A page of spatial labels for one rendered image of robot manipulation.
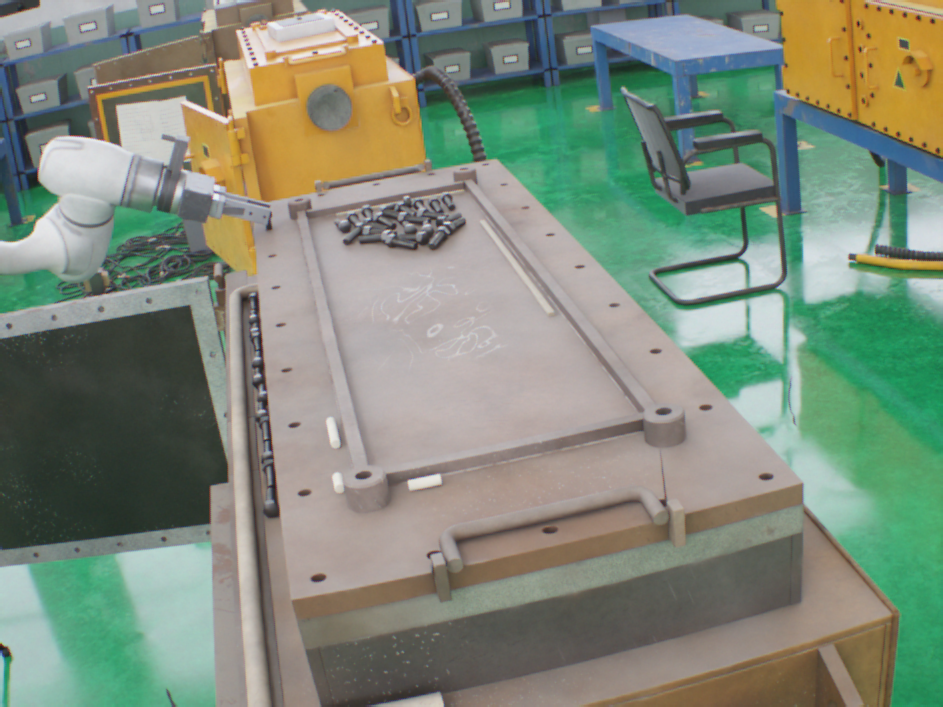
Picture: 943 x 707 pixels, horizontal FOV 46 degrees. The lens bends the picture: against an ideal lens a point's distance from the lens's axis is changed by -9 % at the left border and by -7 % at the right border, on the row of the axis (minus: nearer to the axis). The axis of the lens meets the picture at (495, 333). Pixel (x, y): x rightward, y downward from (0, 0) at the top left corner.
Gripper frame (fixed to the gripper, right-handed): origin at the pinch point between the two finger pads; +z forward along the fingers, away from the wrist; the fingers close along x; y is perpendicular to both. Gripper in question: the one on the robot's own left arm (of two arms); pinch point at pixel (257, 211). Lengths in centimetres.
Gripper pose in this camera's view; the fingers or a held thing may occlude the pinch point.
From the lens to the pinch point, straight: 198.9
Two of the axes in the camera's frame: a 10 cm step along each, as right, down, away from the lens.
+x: 2.1, 3.5, -9.1
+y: -3.1, 9.1, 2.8
